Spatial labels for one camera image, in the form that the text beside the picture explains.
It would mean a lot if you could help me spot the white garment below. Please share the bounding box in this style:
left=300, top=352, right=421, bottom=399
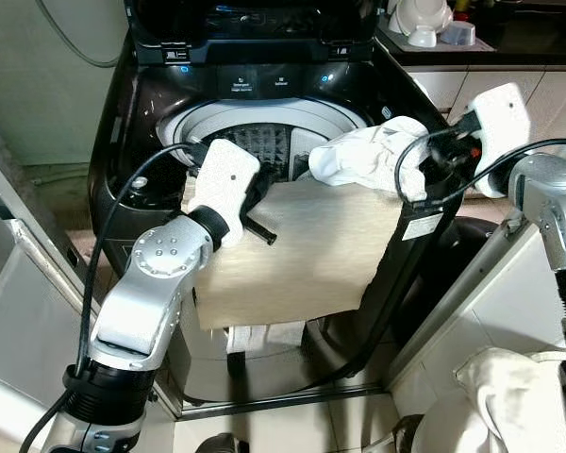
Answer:
left=307, top=115, right=433, bottom=202

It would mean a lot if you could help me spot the black top-load washing machine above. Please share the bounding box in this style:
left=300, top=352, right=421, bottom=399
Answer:
left=87, top=0, right=515, bottom=402

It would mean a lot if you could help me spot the white washer label sticker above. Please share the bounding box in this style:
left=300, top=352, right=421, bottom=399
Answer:
left=401, top=212, right=444, bottom=243

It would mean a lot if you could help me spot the beige wood-pattern board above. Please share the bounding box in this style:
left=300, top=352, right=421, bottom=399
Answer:
left=181, top=175, right=425, bottom=331

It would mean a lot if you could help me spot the beige cabinet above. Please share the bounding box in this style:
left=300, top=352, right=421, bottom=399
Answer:
left=406, top=66, right=566, bottom=143

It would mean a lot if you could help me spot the small grey container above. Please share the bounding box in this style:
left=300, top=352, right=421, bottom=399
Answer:
left=441, top=23, right=477, bottom=46

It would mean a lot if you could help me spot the black countertop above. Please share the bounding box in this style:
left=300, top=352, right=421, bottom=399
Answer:
left=375, top=0, right=566, bottom=69

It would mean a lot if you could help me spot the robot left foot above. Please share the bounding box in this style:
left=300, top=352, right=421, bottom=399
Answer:
left=193, top=432, right=253, bottom=453

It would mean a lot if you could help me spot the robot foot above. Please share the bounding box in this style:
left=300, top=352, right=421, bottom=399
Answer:
left=389, top=413, right=425, bottom=453
left=193, top=432, right=253, bottom=453

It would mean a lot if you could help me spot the cream cloth pile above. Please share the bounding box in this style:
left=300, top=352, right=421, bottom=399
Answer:
left=453, top=347, right=566, bottom=453

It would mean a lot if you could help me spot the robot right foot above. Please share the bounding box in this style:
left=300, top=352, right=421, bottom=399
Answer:
left=389, top=413, right=425, bottom=453

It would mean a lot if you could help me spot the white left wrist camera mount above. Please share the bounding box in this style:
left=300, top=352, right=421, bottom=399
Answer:
left=189, top=138, right=263, bottom=248

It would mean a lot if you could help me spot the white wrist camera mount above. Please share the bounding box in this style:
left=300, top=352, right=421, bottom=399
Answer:
left=470, top=82, right=533, bottom=199
left=189, top=138, right=263, bottom=248

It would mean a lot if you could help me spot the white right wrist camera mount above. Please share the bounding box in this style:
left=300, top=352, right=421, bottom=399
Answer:
left=470, top=82, right=533, bottom=199

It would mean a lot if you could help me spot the grey hose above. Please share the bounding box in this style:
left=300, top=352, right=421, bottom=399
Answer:
left=36, top=0, right=125, bottom=69

